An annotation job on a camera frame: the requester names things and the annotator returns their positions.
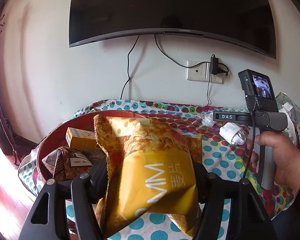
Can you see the white wall socket plate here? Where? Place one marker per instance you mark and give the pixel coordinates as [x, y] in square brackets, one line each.
[196, 71]

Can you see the person's right hand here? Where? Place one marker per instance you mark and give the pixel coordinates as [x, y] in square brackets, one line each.
[287, 160]

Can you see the clear plastic bag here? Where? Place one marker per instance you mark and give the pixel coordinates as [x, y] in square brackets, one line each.
[208, 121]

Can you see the polka dot cloth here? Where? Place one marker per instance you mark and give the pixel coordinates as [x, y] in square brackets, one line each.
[222, 160]

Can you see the brown snack packet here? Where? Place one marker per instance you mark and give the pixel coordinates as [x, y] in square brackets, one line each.
[62, 162]

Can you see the white rolled sock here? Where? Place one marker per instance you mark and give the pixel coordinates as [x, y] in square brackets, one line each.
[231, 133]

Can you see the person's dark clothing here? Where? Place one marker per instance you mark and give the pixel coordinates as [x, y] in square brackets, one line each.
[290, 215]

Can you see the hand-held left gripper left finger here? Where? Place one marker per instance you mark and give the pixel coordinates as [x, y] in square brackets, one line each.
[97, 177]

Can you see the dark carved wooden furniture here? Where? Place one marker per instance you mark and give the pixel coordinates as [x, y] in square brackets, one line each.
[0, 105]

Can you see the black power adapter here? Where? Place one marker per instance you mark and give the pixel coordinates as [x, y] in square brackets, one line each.
[214, 65]

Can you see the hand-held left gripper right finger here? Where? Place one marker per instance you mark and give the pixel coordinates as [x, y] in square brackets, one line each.
[201, 180]

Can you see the black flat television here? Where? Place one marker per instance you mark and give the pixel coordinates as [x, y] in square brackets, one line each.
[165, 5]

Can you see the black plug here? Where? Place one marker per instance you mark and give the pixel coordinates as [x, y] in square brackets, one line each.
[223, 71]

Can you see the yellow snack packet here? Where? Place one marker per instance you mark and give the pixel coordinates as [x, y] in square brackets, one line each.
[152, 175]

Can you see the white wall power outlet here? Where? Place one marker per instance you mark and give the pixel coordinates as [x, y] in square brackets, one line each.
[218, 80]

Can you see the clear wrapped packet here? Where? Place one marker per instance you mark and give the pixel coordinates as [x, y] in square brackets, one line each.
[290, 105]

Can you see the yellow medicine box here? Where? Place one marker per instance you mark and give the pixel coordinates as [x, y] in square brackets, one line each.
[80, 140]

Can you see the red round tray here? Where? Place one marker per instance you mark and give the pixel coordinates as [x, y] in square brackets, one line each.
[53, 141]

